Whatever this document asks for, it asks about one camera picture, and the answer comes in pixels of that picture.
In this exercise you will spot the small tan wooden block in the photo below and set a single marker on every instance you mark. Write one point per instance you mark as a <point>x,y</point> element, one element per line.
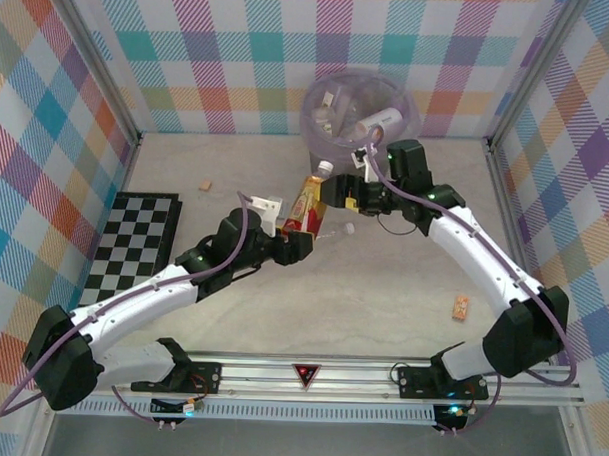
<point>204,185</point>

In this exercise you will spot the red black triangle emblem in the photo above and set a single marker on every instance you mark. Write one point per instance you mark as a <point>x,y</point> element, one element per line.
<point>306,374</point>

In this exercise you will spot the small orange printed box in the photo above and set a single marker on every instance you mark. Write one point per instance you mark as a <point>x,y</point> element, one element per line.
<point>461,308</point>

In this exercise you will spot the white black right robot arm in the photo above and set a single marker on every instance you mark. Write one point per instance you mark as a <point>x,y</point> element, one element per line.
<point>483,254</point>

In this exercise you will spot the aluminium floor frame bar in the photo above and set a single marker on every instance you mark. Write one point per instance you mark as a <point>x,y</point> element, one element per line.
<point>499,170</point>
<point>128,167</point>

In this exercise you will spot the right power connector block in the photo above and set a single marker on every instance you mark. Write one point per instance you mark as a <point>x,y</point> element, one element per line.
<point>450,410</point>

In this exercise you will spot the purple lined trash bin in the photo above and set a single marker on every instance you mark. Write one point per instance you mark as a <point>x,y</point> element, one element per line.
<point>308,108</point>

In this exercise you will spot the orange tea bottle red label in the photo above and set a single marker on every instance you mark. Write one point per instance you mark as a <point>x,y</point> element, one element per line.
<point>308,198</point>

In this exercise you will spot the clear bottle white orange label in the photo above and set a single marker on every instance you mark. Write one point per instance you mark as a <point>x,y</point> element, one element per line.
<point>329,101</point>

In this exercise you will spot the power connector block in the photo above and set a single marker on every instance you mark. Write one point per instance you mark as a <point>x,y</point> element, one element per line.
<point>450,410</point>
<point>168,407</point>

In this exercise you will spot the clear bottle white green label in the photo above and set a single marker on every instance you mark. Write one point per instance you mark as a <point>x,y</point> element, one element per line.
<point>383,118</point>

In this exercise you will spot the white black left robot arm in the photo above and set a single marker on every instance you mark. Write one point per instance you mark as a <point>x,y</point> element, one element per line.
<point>142,297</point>

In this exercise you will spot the black silver chessboard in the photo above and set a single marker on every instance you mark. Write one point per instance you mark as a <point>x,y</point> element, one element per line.
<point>135,217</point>

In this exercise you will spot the aluminium frame post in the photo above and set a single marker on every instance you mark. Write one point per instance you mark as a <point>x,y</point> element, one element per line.
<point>532,71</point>
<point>105,76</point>

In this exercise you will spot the clear bottle white cap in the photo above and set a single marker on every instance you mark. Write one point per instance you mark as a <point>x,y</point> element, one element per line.
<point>348,228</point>

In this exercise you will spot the left power connector block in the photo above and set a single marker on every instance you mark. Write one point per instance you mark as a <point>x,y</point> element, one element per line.
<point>168,407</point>

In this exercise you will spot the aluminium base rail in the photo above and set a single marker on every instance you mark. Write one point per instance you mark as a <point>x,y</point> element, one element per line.
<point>259,374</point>

